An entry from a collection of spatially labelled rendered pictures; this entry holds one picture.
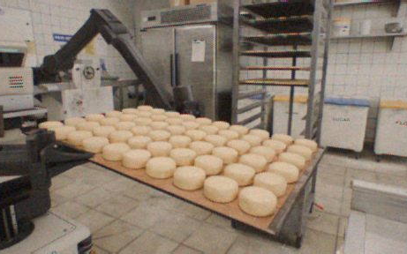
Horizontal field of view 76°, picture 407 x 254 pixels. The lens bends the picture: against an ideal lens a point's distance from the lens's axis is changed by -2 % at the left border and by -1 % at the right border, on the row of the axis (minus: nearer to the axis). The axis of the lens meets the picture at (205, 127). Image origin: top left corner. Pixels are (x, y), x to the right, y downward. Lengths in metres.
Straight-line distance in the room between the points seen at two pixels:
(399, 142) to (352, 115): 0.58
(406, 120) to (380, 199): 3.14
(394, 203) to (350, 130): 3.13
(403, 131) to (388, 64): 1.03
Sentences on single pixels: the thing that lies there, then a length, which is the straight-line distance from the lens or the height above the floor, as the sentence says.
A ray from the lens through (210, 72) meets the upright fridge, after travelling 3.92.
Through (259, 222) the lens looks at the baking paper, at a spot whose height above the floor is 0.95.
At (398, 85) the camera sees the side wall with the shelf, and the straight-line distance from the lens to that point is 4.38.
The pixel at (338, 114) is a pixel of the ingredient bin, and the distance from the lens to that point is 3.74.
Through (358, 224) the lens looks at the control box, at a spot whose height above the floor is 0.84.
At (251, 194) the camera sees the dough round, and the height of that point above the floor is 0.98.
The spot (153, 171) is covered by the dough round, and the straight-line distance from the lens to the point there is 0.44.
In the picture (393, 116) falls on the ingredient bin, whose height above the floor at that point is 0.59.
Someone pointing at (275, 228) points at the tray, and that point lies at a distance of 0.34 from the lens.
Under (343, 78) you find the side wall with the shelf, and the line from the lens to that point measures 4.36.
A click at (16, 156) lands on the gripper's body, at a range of 0.55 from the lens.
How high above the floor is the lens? 1.14
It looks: 13 degrees down
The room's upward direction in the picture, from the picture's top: straight up
